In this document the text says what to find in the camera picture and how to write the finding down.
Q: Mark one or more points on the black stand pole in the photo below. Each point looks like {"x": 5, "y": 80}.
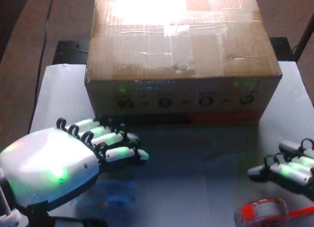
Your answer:
{"x": 305, "y": 33}

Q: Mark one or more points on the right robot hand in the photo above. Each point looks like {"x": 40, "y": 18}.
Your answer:
{"x": 294, "y": 168}

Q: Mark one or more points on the taped cardboard box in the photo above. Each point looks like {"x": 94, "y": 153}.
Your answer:
{"x": 181, "y": 53}

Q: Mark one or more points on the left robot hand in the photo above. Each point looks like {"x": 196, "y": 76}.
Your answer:
{"x": 46, "y": 160}

